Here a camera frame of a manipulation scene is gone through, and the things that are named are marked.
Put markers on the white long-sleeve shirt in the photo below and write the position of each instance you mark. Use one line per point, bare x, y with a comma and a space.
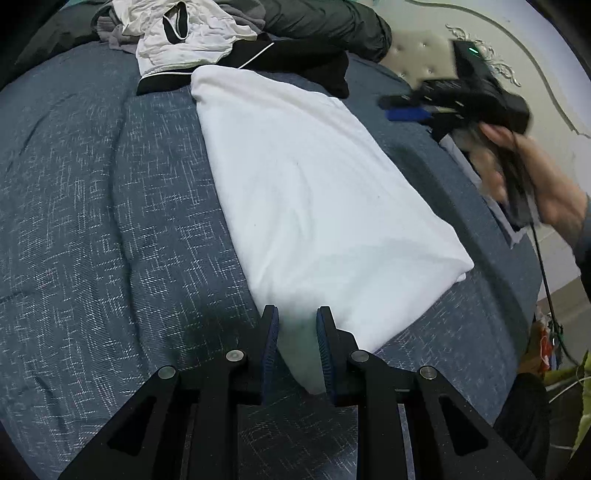
314, 184

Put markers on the folded black and white garment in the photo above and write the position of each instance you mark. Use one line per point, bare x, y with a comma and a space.
475, 184

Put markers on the white shirt with black collar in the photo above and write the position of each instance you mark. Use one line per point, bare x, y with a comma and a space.
198, 41

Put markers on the pile of colourful clutter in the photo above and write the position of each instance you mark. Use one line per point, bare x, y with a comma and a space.
549, 341

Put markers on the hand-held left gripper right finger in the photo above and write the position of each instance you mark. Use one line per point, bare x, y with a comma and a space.
324, 360

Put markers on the person's dark trouser leg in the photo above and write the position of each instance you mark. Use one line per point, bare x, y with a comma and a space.
524, 424

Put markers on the cream tufted headboard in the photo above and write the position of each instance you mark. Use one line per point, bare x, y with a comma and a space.
531, 55

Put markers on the grey garment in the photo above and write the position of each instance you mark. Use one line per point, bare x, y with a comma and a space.
115, 32

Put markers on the person's right forearm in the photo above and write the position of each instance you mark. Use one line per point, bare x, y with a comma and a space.
584, 244

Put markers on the person's right hand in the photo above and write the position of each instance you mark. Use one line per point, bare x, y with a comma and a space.
554, 194

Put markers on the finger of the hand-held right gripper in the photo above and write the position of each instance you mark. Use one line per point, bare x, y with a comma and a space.
397, 100
408, 114

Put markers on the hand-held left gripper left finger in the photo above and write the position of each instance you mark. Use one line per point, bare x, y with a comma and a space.
272, 355

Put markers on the dark grey rolled duvet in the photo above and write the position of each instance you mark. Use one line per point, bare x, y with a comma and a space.
323, 23

